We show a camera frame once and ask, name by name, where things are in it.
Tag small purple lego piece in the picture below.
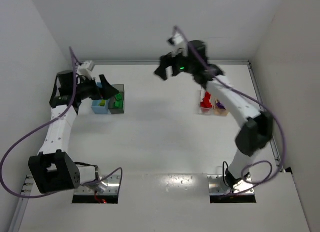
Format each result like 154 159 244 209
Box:
215 102 226 110

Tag clear plastic container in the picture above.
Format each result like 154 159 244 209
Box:
198 89 215 115

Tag green lego brick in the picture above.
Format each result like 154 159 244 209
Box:
113 101 124 109

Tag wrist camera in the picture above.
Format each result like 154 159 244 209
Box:
167 32 185 57
77 60 95 80

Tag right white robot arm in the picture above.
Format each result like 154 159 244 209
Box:
154 37 274 188

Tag red rounded lego brick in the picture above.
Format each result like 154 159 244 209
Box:
200 99 213 109

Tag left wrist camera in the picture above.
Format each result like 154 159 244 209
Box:
77 60 95 80

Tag dark grey container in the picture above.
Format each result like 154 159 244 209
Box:
108 84 125 114

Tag wooden container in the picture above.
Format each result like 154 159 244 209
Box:
213 97 229 116

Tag green lego plate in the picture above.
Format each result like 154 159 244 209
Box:
115 93 124 101

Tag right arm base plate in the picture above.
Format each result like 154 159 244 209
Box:
207 174 255 196

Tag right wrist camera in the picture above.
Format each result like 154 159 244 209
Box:
167 32 185 57

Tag light blue container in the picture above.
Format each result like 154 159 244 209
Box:
91 99 110 114

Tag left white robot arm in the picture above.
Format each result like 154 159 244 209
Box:
28 70 119 194

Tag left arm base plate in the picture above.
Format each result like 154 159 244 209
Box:
73 173 121 196

